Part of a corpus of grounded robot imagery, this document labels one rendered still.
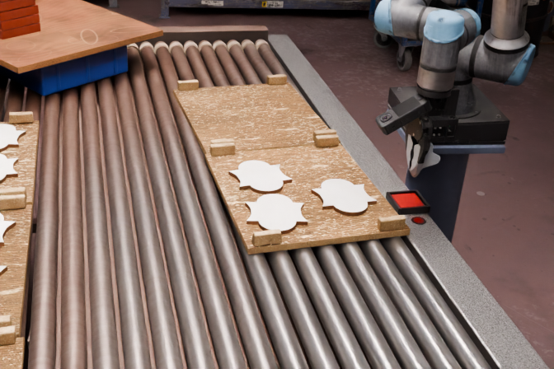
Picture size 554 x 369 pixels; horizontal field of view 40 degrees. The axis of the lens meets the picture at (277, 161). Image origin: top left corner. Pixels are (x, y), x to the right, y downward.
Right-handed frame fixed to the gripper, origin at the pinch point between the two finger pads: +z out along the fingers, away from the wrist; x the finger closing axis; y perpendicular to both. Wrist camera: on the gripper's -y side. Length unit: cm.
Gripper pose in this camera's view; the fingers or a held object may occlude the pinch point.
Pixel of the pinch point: (410, 171)
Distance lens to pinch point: 168.4
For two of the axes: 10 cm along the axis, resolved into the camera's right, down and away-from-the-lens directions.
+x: -2.6, -4.6, 8.5
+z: -0.6, 8.8, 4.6
